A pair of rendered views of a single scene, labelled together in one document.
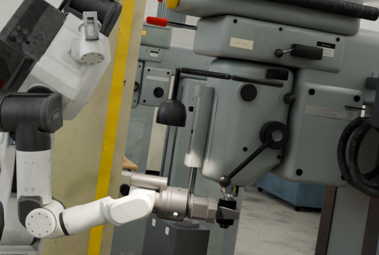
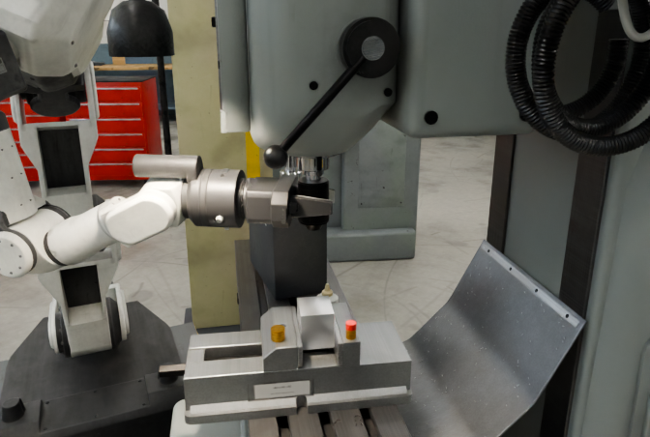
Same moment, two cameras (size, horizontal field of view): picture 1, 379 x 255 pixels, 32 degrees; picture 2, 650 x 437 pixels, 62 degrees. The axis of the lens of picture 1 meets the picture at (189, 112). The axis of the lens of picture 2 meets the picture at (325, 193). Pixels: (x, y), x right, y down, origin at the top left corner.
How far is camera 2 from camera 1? 1.01 m
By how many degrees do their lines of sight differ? 16
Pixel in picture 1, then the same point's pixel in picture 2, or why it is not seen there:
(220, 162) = (271, 119)
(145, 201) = (157, 204)
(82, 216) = (73, 236)
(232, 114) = (275, 15)
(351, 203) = (544, 156)
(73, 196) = (221, 160)
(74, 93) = (29, 27)
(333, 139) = (497, 41)
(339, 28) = not seen: outside the picture
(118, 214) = (120, 229)
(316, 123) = (457, 10)
